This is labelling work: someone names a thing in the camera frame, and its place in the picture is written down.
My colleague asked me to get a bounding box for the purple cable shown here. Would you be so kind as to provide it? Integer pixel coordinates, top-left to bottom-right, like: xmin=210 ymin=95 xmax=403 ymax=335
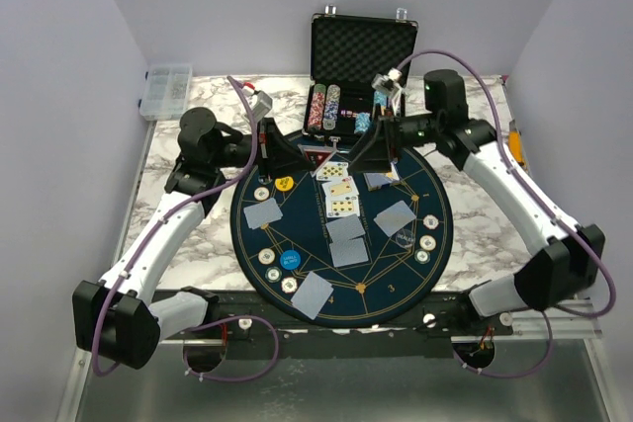
xmin=91 ymin=75 xmax=281 ymax=382
xmin=390 ymin=49 xmax=617 ymax=378

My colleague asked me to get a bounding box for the yellow chip stack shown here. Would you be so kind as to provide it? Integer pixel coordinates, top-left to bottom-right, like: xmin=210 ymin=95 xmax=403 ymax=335
xmin=373 ymin=91 xmax=388 ymax=113

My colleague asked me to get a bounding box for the blue playing card box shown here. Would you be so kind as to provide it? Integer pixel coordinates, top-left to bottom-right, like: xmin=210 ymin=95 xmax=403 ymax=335
xmin=364 ymin=172 xmax=400 ymax=191

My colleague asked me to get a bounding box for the face-down board card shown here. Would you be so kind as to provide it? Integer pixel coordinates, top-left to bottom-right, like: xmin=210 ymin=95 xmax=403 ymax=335
xmin=329 ymin=238 xmax=369 ymax=268
xmin=326 ymin=214 xmax=365 ymax=243

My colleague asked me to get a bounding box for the blue grey chip stack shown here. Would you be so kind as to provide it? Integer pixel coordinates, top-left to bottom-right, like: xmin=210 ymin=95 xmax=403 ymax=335
xmin=322 ymin=84 xmax=341 ymax=130

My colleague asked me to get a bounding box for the red white chip stack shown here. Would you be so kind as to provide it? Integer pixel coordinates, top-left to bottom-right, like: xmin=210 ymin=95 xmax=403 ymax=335
xmin=307 ymin=84 xmax=326 ymax=131

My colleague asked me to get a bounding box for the round blue poker mat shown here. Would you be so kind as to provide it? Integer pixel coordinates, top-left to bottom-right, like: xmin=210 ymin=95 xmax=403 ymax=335
xmin=230 ymin=149 xmax=453 ymax=328

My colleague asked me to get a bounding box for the green white chip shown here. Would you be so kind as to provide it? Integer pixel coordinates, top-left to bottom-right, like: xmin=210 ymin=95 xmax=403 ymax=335
xmin=265 ymin=267 xmax=282 ymax=283

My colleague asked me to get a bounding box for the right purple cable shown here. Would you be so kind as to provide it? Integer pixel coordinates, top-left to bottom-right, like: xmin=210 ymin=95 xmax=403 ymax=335
xmin=390 ymin=49 xmax=617 ymax=378

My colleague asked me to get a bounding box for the clear plastic organizer box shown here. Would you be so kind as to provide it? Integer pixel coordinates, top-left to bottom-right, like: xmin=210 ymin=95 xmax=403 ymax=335
xmin=139 ymin=63 xmax=193 ymax=122

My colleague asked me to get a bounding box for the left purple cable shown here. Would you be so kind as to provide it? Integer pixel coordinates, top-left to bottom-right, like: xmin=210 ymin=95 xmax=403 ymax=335
xmin=91 ymin=75 xmax=281 ymax=382

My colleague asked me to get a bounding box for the yellow white poker chip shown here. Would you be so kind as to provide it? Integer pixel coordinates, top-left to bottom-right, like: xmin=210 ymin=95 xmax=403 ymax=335
xmin=419 ymin=235 xmax=436 ymax=252

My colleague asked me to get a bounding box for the orange utility knife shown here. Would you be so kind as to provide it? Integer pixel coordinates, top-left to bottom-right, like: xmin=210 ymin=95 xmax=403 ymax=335
xmin=508 ymin=120 xmax=525 ymax=167

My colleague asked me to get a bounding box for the light blue chip stack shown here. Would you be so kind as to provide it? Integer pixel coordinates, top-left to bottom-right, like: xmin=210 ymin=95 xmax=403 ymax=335
xmin=354 ymin=112 xmax=372 ymax=135

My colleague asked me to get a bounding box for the playing card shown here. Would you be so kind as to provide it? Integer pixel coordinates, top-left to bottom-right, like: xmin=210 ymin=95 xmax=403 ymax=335
xmin=243 ymin=198 xmax=283 ymax=229
xmin=374 ymin=201 xmax=416 ymax=237
xmin=291 ymin=272 xmax=333 ymax=320

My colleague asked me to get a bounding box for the red triangular card marker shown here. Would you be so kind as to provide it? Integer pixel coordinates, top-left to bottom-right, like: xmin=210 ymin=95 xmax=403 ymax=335
xmin=299 ymin=144 xmax=334 ymax=172

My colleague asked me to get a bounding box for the yellow big blind button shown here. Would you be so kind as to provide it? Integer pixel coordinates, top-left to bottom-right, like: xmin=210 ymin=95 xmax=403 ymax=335
xmin=275 ymin=176 xmax=295 ymax=193

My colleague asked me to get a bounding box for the clear dealer button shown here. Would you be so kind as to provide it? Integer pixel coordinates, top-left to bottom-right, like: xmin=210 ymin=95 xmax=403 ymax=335
xmin=394 ymin=228 xmax=415 ymax=249

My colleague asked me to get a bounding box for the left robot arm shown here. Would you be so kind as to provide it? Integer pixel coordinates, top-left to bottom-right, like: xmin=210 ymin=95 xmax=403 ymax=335
xmin=72 ymin=108 xmax=316 ymax=369

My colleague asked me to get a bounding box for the yellow fifty poker chip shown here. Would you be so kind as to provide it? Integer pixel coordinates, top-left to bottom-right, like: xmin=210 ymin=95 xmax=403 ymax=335
xmin=253 ymin=187 xmax=271 ymax=202

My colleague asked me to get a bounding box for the black aluminium chip case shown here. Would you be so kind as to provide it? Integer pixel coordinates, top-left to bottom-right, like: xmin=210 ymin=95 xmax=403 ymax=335
xmin=302 ymin=6 xmax=418 ymax=143

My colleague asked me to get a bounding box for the row of dice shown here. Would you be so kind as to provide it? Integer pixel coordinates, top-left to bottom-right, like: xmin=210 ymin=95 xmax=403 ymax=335
xmin=339 ymin=110 xmax=360 ymax=120

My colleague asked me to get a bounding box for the blue small blind button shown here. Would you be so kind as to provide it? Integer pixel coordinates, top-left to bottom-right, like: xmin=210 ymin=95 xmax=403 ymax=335
xmin=279 ymin=250 xmax=302 ymax=271

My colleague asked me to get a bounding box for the green poker chip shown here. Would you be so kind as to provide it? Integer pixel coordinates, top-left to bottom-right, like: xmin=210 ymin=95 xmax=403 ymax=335
xmin=414 ymin=249 xmax=430 ymax=264

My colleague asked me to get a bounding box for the eight of clubs card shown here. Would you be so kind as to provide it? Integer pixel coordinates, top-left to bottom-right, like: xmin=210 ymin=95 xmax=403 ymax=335
xmin=316 ymin=161 xmax=348 ymax=182

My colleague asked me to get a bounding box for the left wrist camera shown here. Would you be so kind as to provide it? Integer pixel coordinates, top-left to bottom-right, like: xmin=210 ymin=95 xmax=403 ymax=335
xmin=242 ymin=82 xmax=273 ymax=123

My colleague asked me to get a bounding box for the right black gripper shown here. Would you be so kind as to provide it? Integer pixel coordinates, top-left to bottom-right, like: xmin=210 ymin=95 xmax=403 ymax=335
xmin=348 ymin=105 xmax=441 ymax=174

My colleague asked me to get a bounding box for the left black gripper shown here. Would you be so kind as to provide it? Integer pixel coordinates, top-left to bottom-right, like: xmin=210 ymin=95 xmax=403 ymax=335
xmin=210 ymin=116 xmax=316 ymax=182

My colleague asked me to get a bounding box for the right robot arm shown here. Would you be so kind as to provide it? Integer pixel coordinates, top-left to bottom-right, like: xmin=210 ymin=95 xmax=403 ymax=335
xmin=348 ymin=69 xmax=605 ymax=335

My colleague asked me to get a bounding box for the two of hearts card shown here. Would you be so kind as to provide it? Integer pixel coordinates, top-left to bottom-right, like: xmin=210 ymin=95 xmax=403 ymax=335
xmin=322 ymin=176 xmax=359 ymax=200

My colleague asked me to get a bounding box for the black mounting base rail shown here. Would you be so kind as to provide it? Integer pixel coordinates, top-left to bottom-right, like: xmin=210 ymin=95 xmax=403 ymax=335
xmin=161 ymin=291 xmax=513 ymax=360

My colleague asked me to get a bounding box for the red white poker chip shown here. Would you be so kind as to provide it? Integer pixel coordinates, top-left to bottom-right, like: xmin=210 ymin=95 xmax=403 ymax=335
xmin=422 ymin=214 xmax=440 ymax=229

